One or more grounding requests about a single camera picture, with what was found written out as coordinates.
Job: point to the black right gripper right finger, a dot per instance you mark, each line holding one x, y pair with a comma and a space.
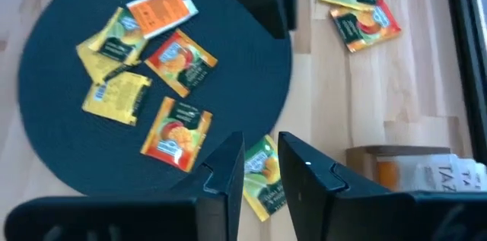
312, 203

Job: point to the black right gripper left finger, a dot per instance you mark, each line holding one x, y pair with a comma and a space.
224, 203

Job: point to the mango black tea packet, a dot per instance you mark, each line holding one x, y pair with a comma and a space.
365, 24
180, 62
177, 134

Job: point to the yellow Ahmad tea packet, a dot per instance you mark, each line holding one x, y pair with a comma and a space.
95, 66
116, 98

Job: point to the tea packets on plate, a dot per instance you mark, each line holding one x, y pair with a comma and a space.
118, 37

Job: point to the brown wooden compartment box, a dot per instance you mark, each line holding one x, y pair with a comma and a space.
361, 153

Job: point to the round dark woven placemat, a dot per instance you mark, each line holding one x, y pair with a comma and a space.
243, 92

